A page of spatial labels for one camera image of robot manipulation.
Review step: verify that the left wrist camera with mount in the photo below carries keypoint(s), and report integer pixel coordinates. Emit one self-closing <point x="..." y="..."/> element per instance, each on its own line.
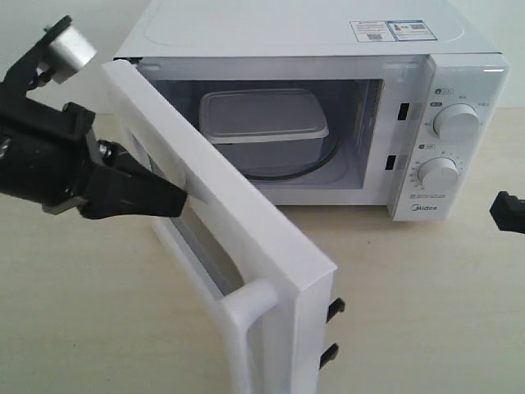
<point x="61" y="53"/>

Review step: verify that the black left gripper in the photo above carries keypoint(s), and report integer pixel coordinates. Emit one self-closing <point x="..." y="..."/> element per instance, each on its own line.
<point x="52" y="158"/>

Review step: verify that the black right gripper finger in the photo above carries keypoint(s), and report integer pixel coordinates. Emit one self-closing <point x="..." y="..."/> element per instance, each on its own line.
<point x="508" y="213"/>

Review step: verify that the white microwave door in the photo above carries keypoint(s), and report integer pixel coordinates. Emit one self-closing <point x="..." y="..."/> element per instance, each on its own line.
<point x="267" y="286"/>

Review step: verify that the lower white timer knob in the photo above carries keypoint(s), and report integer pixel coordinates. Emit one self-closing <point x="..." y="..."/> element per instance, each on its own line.
<point x="438" y="174"/>

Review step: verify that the white plastic lidded container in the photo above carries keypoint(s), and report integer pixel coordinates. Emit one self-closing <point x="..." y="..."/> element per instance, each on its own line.
<point x="263" y="129"/>

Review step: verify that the glass turntable plate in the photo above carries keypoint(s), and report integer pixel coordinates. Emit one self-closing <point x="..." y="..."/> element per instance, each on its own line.
<point x="329" y="149"/>

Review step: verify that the warning label sticker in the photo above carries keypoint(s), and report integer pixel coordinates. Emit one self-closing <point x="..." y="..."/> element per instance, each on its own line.
<point x="392" y="31"/>

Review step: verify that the upper white control knob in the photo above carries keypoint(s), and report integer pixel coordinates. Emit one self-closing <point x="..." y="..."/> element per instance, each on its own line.
<point x="456" y="123"/>

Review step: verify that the white microwave oven body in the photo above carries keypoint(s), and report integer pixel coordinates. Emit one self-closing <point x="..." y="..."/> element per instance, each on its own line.
<point x="381" y="97"/>

